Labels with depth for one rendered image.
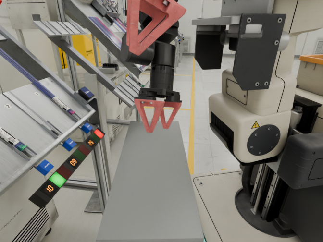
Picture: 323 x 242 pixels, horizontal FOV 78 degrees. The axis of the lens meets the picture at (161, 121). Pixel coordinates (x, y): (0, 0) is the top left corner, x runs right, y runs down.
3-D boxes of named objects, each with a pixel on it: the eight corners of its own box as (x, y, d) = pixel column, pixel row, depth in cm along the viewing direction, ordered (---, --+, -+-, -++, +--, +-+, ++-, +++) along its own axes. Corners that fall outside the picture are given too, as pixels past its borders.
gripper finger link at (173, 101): (146, 128, 51) (148, 91, 50) (157, 126, 57) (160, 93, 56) (170, 132, 48) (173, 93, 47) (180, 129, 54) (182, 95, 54)
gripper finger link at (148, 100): (131, 131, 44) (133, 89, 43) (146, 128, 51) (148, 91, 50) (158, 135, 41) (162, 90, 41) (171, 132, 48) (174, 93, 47)
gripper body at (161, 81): (138, 95, 45) (140, 63, 45) (157, 98, 54) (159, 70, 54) (164, 97, 43) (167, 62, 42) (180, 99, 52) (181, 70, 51)
